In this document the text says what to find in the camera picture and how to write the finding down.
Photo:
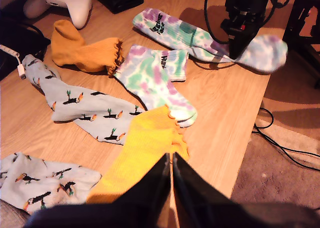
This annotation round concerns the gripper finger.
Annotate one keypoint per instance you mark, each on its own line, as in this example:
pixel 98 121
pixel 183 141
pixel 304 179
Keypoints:
pixel 235 42
pixel 247 37
pixel 200 203
pixel 142 203

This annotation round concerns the black wallet case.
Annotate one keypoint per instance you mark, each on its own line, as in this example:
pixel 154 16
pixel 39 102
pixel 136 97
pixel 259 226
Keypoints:
pixel 117 0

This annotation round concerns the bright yellow frilled sock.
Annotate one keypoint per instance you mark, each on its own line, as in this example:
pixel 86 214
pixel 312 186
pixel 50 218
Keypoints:
pixel 145 150

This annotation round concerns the mustard frilled sock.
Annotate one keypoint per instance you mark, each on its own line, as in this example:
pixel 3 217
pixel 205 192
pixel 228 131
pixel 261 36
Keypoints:
pixel 75 50

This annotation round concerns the patterned floor rug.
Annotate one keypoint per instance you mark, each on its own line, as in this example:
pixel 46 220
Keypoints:
pixel 275 185

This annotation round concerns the pale toucan print sock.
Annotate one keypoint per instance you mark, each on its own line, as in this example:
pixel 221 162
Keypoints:
pixel 82 107
pixel 37 185

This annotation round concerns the pastel tie-dye sock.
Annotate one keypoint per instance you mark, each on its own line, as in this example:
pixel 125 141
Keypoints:
pixel 175 32
pixel 150 87

